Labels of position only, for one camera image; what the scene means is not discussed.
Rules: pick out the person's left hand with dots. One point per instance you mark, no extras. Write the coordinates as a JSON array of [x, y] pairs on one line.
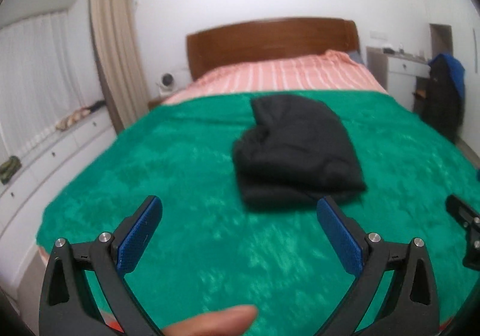
[[217, 321]]

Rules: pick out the white wall socket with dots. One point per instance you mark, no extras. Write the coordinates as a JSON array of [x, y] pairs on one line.
[[377, 35]]

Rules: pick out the blue garment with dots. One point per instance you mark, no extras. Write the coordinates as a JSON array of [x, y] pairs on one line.
[[457, 75]]

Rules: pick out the black puffer jacket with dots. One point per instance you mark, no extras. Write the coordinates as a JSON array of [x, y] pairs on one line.
[[296, 152]]

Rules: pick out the pink striped bed sheet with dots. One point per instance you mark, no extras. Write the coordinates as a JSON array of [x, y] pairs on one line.
[[281, 73]]

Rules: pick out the beige curtain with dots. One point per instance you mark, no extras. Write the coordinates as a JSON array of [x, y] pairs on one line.
[[116, 50]]

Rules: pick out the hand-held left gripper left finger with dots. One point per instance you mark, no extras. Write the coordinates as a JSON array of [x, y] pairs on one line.
[[138, 232]]

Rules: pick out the white sheer curtain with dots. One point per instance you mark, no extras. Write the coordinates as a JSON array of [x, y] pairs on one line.
[[37, 77]]

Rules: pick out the white window drawer cabinet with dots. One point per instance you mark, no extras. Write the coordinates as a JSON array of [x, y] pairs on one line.
[[56, 159]]

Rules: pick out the white nightstand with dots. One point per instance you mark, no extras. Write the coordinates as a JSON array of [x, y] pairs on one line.
[[403, 75]]

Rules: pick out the dark clothes on chair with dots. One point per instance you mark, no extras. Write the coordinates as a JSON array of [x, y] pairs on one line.
[[440, 103]]

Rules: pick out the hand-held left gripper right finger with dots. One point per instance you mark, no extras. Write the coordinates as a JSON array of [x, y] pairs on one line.
[[342, 236]]

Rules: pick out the camouflage cloth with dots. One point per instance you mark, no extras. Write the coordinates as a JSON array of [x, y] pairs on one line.
[[9, 170]]

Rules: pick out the small white round fan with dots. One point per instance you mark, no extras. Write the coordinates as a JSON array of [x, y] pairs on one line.
[[166, 82]]

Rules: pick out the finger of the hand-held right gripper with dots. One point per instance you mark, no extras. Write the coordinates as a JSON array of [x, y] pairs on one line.
[[471, 231]]

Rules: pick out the wooden headboard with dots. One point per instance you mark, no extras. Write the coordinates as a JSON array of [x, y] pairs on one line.
[[262, 43]]

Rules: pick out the green floral blanket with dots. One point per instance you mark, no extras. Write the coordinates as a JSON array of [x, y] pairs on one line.
[[168, 156]]

